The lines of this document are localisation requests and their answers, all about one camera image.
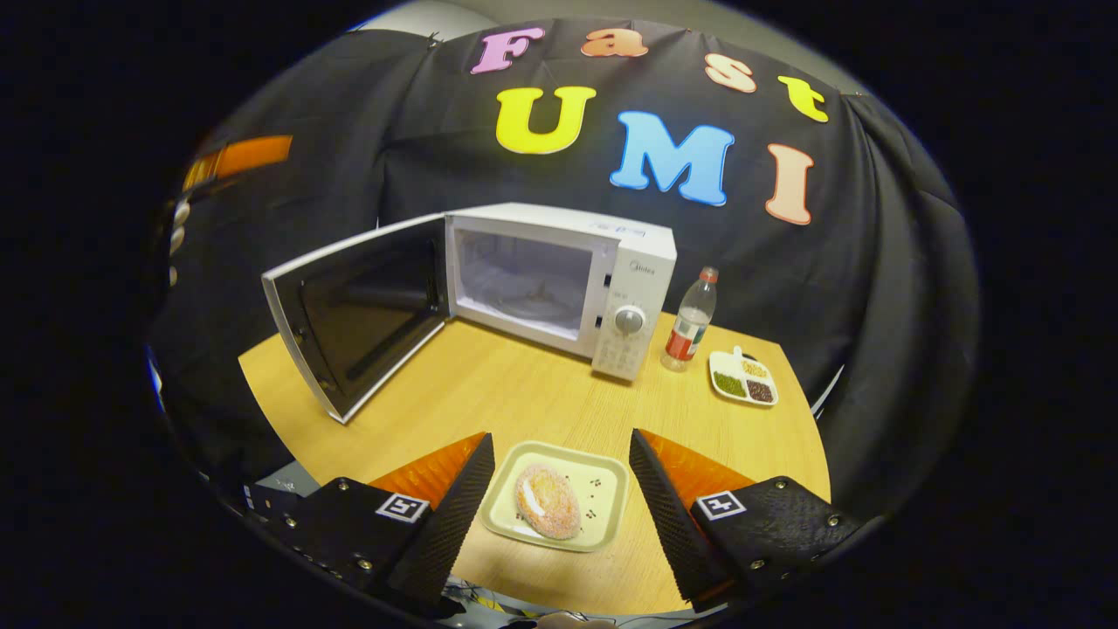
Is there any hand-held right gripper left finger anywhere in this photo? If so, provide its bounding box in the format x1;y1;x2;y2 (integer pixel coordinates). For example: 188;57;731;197
260;432;497;612

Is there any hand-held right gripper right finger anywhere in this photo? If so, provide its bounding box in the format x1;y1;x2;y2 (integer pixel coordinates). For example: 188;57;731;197
628;428;876;617

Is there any pink sugared donut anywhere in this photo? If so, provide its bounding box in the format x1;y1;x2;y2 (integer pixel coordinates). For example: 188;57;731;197
514;464;583;541

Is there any white microwave oven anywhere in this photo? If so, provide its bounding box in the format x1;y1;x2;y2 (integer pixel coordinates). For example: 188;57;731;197
262;203;678;425

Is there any pale green square plate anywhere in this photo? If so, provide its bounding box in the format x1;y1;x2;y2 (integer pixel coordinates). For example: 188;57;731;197
479;440;630;553

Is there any white divided dish of beans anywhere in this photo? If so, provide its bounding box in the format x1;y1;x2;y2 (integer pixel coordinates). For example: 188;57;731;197
708;347;779;408

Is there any clear plastic bottle red label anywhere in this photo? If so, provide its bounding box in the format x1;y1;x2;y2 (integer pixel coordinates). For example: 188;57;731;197
661;266;720;373

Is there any black backdrop cloth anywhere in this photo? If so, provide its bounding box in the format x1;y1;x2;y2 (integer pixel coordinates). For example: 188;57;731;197
148;17;981;516

